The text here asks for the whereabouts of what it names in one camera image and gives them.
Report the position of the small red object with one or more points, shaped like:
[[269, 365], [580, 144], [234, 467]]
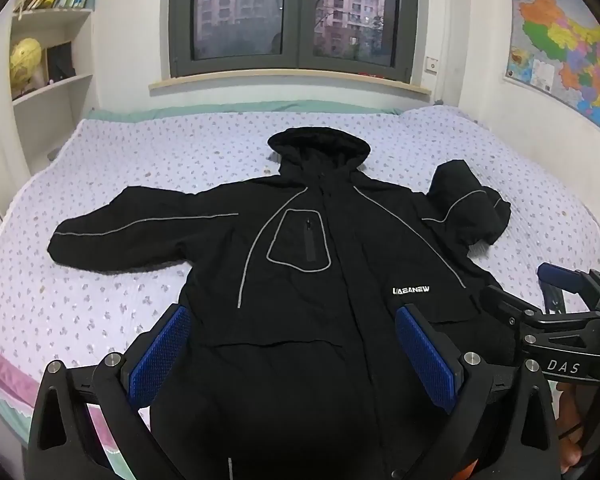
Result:
[[372, 75]]

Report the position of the colourful wall map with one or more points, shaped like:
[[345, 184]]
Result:
[[570, 45]]

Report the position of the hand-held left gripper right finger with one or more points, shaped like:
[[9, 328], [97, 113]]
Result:
[[425, 360]]

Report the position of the beige windowsill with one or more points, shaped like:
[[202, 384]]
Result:
[[285, 85]]

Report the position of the black box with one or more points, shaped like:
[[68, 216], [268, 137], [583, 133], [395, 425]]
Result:
[[60, 61]]

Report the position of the pastel striped bed sheet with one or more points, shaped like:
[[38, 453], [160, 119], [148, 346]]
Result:
[[10, 375]]

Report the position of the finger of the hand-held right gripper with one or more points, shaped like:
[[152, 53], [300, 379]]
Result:
[[562, 277], [502, 302]]

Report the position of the bed with floral cover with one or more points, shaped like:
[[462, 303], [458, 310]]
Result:
[[155, 160]]

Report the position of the white wall switch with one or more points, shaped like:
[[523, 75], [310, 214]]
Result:
[[433, 65]]

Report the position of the dark framed window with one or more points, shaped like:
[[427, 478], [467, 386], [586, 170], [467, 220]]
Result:
[[290, 15]]

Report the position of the white bookshelf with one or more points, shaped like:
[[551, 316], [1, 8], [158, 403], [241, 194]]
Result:
[[75, 85]]

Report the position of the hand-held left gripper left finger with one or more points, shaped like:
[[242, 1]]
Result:
[[162, 355]]

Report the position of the person's right hand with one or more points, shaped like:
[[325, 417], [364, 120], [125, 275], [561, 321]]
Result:
[[570, 410]]

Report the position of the black hooded jacket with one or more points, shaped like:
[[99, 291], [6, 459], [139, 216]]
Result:
[[300, 310]]

